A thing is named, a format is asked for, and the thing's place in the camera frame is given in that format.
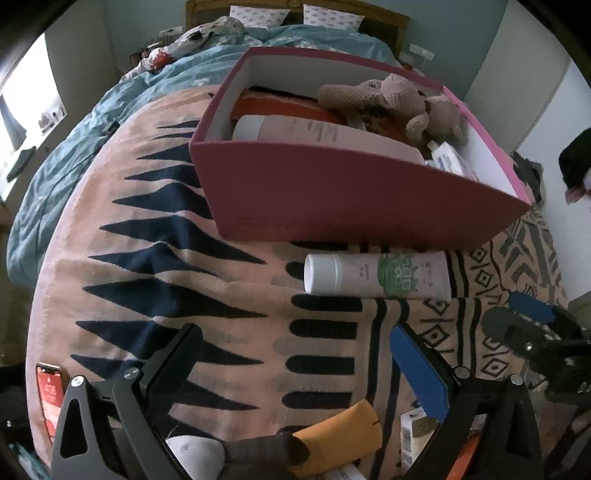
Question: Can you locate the small beige product box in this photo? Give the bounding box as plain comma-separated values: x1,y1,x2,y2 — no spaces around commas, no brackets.
401,407,439,474

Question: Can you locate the orange lotion tube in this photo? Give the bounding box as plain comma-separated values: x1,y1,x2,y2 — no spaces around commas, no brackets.
290,400,383,478

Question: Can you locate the white green-print lotion tube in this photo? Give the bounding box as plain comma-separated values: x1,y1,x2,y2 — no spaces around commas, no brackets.
304,252,452,302

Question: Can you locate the brown knitted plush toy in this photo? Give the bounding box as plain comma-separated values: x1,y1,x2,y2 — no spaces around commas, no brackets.
166,433,310,480

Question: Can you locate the red smartphone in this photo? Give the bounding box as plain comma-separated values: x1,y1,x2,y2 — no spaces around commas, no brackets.
35,362,68,443

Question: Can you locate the lilac hoodie on hook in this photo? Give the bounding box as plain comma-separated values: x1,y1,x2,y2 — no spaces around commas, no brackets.
565,170,591,204

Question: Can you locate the peach black patterned blanket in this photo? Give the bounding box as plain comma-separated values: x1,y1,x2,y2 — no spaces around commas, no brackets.
27,87,568,479

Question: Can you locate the black garment on hook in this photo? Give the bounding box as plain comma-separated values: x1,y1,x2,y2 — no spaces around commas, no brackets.
559,128,591,189

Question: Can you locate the small white cream tube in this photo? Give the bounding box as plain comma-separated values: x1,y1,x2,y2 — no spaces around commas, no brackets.
427,141,479,181

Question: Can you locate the pink knitted teddy bear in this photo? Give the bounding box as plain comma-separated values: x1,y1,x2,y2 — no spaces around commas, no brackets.
318,74,465,145

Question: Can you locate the pink cardboard box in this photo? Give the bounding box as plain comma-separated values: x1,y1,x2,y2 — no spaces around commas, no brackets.
189,47,532,251

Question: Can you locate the pink lotion tube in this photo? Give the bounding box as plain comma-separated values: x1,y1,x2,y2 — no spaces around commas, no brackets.
231,115,425,165

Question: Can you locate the orange cloth in box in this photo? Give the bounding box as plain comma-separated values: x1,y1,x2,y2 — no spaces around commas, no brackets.
229,90,342,125

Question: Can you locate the wooden headboard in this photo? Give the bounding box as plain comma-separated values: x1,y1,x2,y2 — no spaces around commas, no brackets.
184,0,410,56

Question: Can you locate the blue floral duvet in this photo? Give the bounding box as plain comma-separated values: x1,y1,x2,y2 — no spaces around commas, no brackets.
6,24,399,290

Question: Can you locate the right patterned pillow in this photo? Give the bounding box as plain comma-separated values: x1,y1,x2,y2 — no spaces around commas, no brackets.
303,4,365,32

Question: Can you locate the patterned pillow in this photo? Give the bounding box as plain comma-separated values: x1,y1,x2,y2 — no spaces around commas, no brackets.
229,5,290,29
303,4,365,32

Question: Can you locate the floral cloth near pillows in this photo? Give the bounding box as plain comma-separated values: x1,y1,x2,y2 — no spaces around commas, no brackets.
133,16,245,74

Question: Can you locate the left patterned pillow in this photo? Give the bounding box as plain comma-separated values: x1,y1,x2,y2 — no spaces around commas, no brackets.
229,5,290,29

